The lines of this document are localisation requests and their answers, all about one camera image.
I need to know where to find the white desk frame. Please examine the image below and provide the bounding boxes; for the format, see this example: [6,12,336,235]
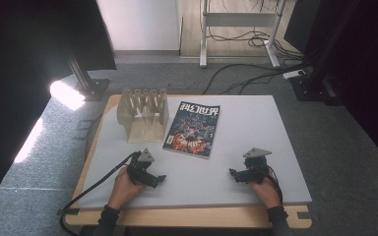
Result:
[199,0,288,69]

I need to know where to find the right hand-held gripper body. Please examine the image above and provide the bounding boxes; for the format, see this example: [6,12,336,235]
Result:
[233,147,273,185]

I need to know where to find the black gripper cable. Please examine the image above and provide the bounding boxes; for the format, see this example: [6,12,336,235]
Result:
[58,150,143,236]
[265,165,284,207]

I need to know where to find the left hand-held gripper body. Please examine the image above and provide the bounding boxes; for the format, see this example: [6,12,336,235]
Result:
[126,147,160,189]

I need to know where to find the person's right hand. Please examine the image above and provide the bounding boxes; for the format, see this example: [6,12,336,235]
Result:
[249,177,283,209]

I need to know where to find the person's left hand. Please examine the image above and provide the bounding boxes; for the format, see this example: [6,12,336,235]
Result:
[107,166,148,210]

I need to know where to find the white power strip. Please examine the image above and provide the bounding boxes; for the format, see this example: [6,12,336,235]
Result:
[282,69,307,81]

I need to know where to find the black floor cables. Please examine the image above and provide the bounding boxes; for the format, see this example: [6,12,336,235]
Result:
[201,28,313,96]

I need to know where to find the grey table mat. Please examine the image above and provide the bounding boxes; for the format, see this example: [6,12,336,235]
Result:
[78,94,313,210]

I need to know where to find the black metal stand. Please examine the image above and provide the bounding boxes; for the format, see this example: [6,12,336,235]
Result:
[288,0,362,102]
[66,53,111,102]

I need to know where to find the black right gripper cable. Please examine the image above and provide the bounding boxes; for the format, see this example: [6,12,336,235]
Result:
[265,165,284,207]

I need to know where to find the colourful magazine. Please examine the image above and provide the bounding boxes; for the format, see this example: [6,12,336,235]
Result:
[161,100,221,160]

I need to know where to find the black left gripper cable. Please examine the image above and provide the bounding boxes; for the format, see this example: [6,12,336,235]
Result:
[58,150,143,236]

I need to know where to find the wooden file rack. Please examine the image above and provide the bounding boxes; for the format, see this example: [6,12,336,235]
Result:
[116,87,170,145]

